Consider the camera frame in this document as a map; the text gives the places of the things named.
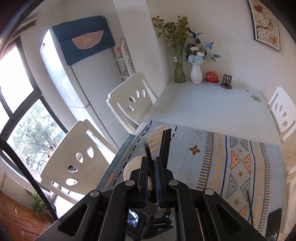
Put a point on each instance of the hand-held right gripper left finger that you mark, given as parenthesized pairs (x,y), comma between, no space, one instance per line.
(142,185)

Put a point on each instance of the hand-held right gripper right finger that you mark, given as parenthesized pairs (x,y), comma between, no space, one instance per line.
(159,185)

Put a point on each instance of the white dotted rice paddle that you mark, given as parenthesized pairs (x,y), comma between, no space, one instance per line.
(150,185)
(131,166)

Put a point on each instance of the bunch of black chopsticks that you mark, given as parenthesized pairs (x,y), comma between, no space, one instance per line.
(164,148)

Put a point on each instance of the patterned woven table runner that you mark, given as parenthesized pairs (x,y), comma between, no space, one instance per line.
(208,157)

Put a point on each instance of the white cutout-back chair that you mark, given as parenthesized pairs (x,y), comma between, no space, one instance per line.
(69,143)
(122,102)
(281,102)

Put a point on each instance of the green potted plant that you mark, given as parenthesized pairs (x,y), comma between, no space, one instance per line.
(39,205)

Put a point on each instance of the grey refrigerator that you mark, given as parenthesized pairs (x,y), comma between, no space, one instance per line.
(92,81)

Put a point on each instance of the wooden cabinet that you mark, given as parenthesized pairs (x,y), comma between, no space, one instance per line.
(20,215)

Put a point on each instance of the black smartphone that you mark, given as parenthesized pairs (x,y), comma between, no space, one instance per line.
(274,222)

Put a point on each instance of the red lidded teacup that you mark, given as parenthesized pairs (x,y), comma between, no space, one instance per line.
(212,76)

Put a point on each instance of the dark phone stand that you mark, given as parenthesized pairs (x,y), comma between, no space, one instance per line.
(226,80)

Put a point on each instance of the white carved corner shelf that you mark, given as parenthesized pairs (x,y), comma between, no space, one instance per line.
(126,51)

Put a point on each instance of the dried yellow green flowers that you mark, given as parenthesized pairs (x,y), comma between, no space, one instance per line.
(175,32)

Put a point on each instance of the blue fridge cover cloth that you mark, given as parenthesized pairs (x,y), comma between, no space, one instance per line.
(69,46)

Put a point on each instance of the black framed window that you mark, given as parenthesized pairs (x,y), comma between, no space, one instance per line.
(13,69)

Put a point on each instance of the large framed blossom picture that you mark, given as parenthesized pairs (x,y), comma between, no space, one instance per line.
(266,23)

